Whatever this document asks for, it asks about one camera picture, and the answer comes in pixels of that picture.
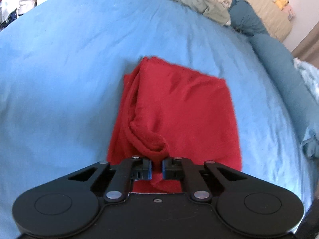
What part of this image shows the dark blue pillow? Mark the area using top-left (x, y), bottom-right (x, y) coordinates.
top-left (249, 33), bottom-right (319, 160)

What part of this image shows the beige curtain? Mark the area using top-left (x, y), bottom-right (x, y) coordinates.
top-left (291, 22), bottom-right (319, 64)

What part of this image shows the red knit sweater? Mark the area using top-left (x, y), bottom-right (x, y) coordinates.
top-left (107, 56), bottom-right (243, 194)

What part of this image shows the white shelf unit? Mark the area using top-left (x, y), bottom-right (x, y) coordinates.
top-left (0, 0), bottom-right (38, 31)

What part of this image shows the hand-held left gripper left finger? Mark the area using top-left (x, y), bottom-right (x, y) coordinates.
top-left (67, 156), bottom-right (153, 202)

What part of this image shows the grey-green folded cloth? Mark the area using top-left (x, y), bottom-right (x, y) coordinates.
top-left (147, 0), bottom-right (231, 26)

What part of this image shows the teal pillow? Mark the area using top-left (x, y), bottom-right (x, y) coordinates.
top-left (228, 0), bottom-right (269, 37)

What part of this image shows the blue bed sheet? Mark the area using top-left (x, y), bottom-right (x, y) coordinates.
top-left (0, 0), bottom-right (312, 237)

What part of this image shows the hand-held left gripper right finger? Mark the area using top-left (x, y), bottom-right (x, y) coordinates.
top-left (162, 156), bottom-right (250, 202)

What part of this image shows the pale blue blanket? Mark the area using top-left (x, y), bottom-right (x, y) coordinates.
top-left (293, 58), bottom-right (319, 99)

